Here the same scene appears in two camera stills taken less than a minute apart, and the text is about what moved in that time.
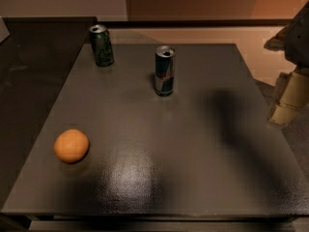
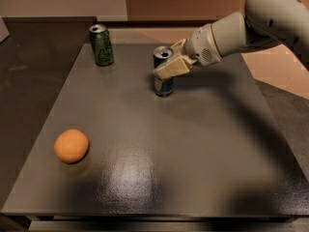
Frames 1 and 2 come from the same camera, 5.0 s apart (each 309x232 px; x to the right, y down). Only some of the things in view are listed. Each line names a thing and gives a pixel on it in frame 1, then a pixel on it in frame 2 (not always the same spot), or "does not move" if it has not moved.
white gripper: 299,39 -> 200,46
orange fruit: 70,146 does not move
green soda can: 101,44 does not move
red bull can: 164,70 does not move
